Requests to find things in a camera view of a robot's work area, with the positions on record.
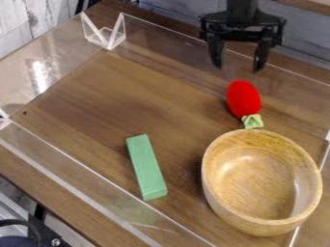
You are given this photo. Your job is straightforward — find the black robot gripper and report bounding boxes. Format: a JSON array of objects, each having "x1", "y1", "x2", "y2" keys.
[{"x1": 200, "y1": 0, "x2": 287, "y2": 71}]

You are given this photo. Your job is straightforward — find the red felt strawberry toy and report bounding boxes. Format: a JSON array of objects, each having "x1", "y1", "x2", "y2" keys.
[{"x1": 228, "y1": 80, "x2": 265, "y2": 129}]

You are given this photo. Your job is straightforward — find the clear acrylic tray walls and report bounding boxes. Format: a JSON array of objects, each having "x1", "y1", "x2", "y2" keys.
[{"x1": 0, "y1": 12, "x2": 330, "y2": 247}]

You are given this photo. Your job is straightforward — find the wooden bowl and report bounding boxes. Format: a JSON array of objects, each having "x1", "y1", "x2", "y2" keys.
[{"x1": 202, "y1": 129, "x2": 323, "y2": 236}]

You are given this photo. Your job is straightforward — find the green rectangular block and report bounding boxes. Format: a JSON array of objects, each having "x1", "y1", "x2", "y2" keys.
[{"x1": 128, "y1": 134, "x2": 168, "y2": 201}]

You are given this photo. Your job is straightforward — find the black clamp bracket with screw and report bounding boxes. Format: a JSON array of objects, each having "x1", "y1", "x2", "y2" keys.
[{"x1": 29, "y1": 215, "x2": 73, "y2": 247}]

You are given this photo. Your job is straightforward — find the black cable loop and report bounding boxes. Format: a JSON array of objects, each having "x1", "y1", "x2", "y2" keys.
[{"x1": 0, "y1": 219, "x2": 45, "y2": 247}]

